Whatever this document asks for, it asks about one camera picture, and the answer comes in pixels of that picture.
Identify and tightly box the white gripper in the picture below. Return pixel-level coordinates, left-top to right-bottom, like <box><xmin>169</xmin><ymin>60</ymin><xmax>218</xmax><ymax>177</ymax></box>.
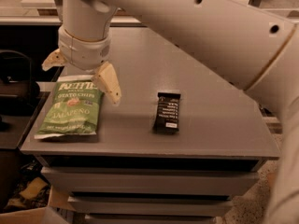
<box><xmin>42</xmin><ymin>26</ymin><xmax>121</xmax><ymax>105</ymax></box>

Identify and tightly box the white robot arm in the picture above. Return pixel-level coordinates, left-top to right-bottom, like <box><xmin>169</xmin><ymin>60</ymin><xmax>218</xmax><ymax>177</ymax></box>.
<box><xmin>54</xmin><ymin>0</ymin><xmax>299</xmax><ymax>224</ymax></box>

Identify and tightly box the green jalapeno chip bag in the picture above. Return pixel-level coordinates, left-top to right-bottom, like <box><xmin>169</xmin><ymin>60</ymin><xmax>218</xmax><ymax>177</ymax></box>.
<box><xmin>35</xmin><ymin>75</ymin><xmax>103</xmax><ymax>139</ymax></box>

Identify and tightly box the black chair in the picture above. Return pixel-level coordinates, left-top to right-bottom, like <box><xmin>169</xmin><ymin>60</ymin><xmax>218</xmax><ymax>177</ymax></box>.
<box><xmin>0</xmin><ymin>49</ymin><xmax>40</xmax><ymax>131</ymax></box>

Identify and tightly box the black snack bar wrapper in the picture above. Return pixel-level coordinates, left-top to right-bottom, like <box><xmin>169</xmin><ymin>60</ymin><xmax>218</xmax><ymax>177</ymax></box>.
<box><xmin>153</xmin><ymin>92</ymin><xmax>180</xmax><ymax>133</ymax></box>

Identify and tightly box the grey drawer cabinet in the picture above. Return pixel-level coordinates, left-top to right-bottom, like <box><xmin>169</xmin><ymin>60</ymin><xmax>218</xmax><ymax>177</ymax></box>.
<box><xmin>22</xmin><ymin>28</ymin><xmax>279</xmax><ymax>224</ymax></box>

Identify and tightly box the yellow cloth on floor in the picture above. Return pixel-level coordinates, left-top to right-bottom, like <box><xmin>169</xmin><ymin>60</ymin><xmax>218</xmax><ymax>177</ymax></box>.
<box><xmin>3</xmin><ymin>177</ymin><xmax>50</xmax><ymax>212</ymax></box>

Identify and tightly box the cardboard box left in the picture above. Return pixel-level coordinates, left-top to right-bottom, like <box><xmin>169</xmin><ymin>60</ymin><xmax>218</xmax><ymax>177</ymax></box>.
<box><xmin>0</xmin><ymin>187</ymin><xmax>74</xmax><ymax>224</ymax></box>

